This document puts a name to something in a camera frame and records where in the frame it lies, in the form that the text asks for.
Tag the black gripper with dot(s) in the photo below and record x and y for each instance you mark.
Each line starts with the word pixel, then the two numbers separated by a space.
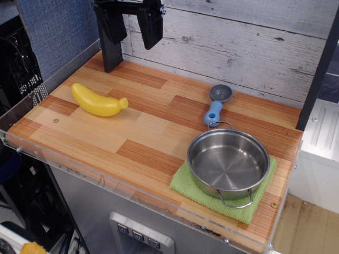
pixel 149 16

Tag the blue grey toy spoon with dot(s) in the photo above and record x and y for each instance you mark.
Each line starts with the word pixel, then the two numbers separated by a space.
pixel 220 94

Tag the yellow toy banana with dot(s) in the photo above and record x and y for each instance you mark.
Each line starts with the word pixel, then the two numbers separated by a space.
pixel 97 104

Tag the black plastic crate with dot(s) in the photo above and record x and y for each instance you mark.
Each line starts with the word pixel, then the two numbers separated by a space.
pixel 22 62

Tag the clear acrylic table guard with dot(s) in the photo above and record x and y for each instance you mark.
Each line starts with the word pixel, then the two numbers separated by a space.
pixel 126 162

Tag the green cloth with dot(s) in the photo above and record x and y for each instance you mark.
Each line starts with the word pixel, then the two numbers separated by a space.
pixel 242 210

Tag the stainless steel pot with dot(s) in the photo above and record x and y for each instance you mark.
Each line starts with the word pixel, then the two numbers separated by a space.
pixel 227 162

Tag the silver dispenser panel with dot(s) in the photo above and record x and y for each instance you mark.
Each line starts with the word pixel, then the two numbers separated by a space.
pixel 132 236

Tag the white metal cabinet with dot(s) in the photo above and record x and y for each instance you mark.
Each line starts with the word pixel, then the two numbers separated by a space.
pixel 314 178

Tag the yellow object bottom left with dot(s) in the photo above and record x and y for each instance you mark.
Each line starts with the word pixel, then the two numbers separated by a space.
pixel 32 248

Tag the dark left frame post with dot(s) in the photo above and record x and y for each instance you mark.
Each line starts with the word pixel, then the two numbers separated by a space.
pixel 112 53

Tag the dark frame post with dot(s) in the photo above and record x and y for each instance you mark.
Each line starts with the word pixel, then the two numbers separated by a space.
pixel 319 76
pixel 112 53

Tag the dark right frame post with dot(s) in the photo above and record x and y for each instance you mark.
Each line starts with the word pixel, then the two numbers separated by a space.
pixel 319 76

